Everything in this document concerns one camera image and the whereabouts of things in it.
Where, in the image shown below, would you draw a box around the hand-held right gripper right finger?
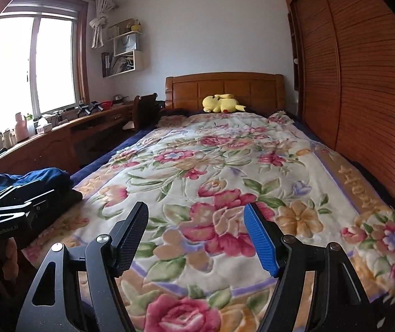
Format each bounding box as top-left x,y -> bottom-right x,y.
243,202 -> 381,332

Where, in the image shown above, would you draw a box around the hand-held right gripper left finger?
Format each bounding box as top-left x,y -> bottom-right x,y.
16,202 -> 149,332

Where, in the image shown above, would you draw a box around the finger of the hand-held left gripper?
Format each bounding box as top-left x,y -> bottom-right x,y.
0,199 -> 60,219
0,179 -> 58,205

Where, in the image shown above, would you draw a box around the blue blazer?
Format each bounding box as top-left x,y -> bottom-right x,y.
0,167 -> 72,195

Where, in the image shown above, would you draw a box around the black clothes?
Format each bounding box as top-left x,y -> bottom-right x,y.
19,188 -> 84,250

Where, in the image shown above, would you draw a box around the person's left hand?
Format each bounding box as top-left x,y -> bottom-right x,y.
0,238 -> 20,283

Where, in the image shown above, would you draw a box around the wooden desk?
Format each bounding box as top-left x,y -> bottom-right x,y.
0,102 -> 138,178

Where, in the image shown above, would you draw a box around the pink bottle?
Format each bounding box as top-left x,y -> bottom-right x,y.
15,112 -> 29,142

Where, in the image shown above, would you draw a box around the floral blanket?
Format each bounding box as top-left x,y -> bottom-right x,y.
22,111 -> 395,332

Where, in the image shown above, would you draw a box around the window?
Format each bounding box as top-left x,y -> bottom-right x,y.
0,10 -> 89,139

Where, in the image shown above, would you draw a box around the wooden chair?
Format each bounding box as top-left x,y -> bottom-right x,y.
133,93 -> 159,133

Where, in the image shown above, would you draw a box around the dark pillow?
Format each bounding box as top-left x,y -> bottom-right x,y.
159,108 -> 193,119

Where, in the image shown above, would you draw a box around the yellow plush toy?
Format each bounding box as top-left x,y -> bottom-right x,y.
202,93 -> 246,114

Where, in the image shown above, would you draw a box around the wooden headboard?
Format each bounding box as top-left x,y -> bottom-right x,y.
165,73 -> 286,115

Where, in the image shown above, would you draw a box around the white paper bag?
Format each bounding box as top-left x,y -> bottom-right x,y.
113,32 -> 138,56

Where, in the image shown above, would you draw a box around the tied white curtain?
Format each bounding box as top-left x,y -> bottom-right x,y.
89,0 -> 120,50

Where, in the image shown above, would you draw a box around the wooden slatted wardrobe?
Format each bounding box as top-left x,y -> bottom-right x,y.
281,0 -> 395,209

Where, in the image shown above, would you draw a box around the white wall shelf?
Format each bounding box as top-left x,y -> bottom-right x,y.
101,24 -> 145,79

